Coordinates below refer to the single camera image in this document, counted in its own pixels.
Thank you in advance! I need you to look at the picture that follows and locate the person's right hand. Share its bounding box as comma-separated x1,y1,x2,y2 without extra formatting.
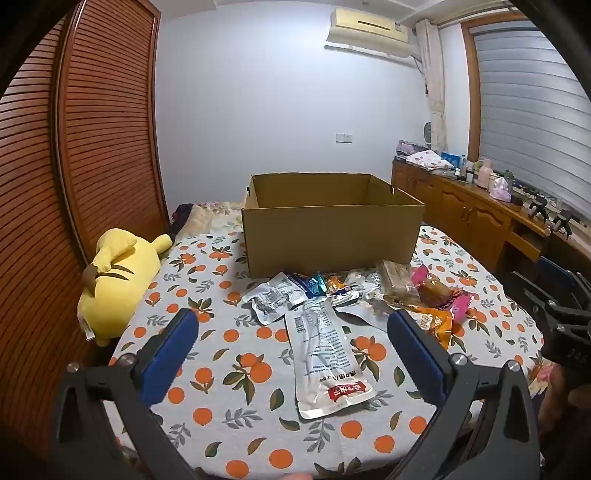
538,362,591,444

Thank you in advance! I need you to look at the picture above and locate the orange print bedsheet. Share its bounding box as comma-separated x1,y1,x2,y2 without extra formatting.
99,226,555,480

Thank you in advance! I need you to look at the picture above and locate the yellow plush toy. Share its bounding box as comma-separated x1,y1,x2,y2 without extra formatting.
77,227,174,347

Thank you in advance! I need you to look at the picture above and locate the pink cake packet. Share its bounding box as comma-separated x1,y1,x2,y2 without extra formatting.
410,265,472,320

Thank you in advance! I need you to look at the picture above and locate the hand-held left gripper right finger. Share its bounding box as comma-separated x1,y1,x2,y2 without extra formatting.
387,308,541,480

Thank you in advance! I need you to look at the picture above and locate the small silver wrapped snack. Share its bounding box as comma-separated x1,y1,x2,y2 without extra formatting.
344,270,384,298

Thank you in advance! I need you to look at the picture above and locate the wooden cabinet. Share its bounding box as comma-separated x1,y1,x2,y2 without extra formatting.
392,157,591,278

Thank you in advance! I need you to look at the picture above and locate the flat silver snack packet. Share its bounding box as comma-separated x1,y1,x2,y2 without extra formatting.
335,293,393,333

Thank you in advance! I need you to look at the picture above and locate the wooden louvered wardrobe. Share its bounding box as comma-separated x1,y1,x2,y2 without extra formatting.
0,0,169,462

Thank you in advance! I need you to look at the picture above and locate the dark cloth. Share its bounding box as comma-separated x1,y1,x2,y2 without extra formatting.
171,203,195,232

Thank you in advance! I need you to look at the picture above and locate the cream floral curtain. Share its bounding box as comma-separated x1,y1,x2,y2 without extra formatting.
413,18,448,160

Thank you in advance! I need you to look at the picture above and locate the blue candy wrapper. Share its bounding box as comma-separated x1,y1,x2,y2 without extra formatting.
302,273,329,297

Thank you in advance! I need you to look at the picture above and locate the floral blanket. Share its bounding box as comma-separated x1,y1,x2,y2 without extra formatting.
173,200,245,236

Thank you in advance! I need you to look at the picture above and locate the white air conditioner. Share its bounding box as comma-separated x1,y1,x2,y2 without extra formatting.
325,7,411,61

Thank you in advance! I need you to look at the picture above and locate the long white snack packet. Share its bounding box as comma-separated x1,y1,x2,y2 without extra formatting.
285,299,376,421

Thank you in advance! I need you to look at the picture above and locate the large orange snack packet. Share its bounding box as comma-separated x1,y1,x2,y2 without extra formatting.
406,308,465,352

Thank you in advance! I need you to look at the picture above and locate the brown cardboard box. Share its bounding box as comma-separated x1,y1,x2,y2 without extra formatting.
241,172,426,279

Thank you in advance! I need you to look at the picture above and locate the folded floral cloth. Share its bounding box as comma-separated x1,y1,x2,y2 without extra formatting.
405,150,455,171

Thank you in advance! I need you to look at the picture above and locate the clear bread packet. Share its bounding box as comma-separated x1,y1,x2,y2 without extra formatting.
376,259,423,309

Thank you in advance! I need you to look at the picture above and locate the grey window blind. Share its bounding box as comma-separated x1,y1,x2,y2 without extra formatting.
471,21,591,250

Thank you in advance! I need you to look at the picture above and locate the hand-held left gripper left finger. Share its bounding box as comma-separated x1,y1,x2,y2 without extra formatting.
48,307,204,480

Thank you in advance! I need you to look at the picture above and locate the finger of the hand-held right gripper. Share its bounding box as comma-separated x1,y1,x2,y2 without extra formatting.
536,256,591,305
505,271,561,324

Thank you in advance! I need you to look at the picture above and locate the silver blue-edged snack packet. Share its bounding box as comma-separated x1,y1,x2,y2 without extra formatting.
242,271,315,326

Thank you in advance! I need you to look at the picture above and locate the small orange snack packet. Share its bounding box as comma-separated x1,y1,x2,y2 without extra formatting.
323,274,356,296

